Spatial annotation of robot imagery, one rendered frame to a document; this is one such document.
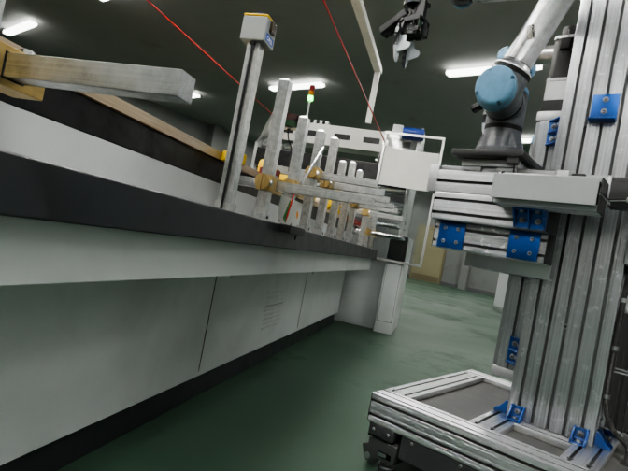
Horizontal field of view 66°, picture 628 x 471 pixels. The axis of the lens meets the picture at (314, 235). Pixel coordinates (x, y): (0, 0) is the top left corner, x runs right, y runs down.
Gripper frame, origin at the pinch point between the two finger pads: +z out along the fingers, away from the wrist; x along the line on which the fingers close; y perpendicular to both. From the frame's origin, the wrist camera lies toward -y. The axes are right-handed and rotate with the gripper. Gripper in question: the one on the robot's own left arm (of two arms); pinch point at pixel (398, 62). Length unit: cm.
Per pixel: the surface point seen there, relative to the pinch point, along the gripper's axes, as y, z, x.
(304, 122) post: -30.6, 23.0, -7.8
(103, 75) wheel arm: 34, 52, -111
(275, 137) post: -20, 35, -31
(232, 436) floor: -20, 131, -25
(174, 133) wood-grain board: -28, 43, -62
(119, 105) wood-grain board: -18, 43, -83
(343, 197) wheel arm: 0, 50, -17
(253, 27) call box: -9, 13, -56
